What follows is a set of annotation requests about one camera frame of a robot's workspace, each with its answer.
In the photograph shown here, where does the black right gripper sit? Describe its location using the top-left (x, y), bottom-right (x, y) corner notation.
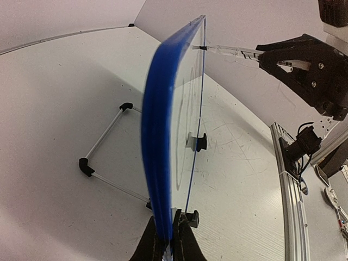
top-left (256, 34), bottom-right (347, 121)

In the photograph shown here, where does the black whiteboard stand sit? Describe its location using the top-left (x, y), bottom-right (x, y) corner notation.
top-left (79, 102), bottom-right (207, 228)

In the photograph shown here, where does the small blue-framed whiteboard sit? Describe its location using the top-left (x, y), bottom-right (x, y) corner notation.
top-left (141, 15), bottom-right (206, 260)

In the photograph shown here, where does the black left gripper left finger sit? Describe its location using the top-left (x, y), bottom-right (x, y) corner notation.
top-left (130, 216), bottom-right (164, 261)

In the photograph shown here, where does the aluminium front rail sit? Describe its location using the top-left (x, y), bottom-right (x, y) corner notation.
top-left (270, 122), bottom-right (310, 261)

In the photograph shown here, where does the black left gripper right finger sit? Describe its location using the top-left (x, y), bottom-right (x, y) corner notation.
top-left (172, 209), bottom-right (207, 261)

